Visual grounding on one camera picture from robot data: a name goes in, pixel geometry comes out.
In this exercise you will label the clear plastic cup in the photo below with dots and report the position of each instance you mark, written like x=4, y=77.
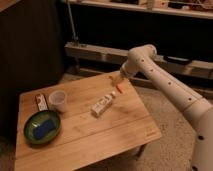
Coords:
x=58, y=100

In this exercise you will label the green plate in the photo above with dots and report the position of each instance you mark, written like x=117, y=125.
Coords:
x=35, y=120

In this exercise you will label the white tube bottle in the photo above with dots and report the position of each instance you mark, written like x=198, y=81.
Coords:
x=103, y=104

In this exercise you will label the blue sponge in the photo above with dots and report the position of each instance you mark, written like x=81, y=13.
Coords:
x=43, y=129

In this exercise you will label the orange pepper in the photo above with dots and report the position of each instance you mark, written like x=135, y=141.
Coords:
x=119, y=88

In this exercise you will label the upper shelf with clutter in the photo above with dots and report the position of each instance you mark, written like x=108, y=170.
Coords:
x=147, y=7

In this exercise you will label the wooden table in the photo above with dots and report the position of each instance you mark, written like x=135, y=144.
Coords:
x=84, y=139

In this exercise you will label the red and white packet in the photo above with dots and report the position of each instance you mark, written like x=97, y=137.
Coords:
x=41, y=102

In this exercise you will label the metal stand pole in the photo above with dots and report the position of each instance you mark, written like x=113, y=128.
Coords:
x=74, y=35

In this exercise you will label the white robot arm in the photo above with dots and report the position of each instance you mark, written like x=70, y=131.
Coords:
x=196, y=109

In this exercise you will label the white shelf rail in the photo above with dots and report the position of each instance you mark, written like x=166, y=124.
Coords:
x=195, y=68

